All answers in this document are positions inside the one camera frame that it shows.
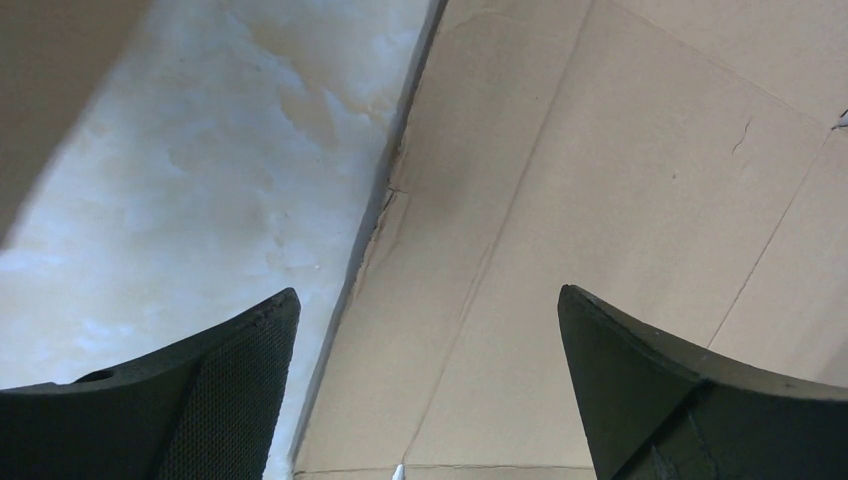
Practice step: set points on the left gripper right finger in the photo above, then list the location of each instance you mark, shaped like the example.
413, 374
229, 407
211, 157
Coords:
655, 406

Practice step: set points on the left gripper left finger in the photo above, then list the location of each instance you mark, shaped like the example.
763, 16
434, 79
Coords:
205, 407

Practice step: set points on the large cardboard box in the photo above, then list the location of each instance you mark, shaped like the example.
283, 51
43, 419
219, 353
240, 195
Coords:
679, 159

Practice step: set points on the folded cardboard box left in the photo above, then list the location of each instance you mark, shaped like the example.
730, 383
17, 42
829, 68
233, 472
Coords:
54, 55

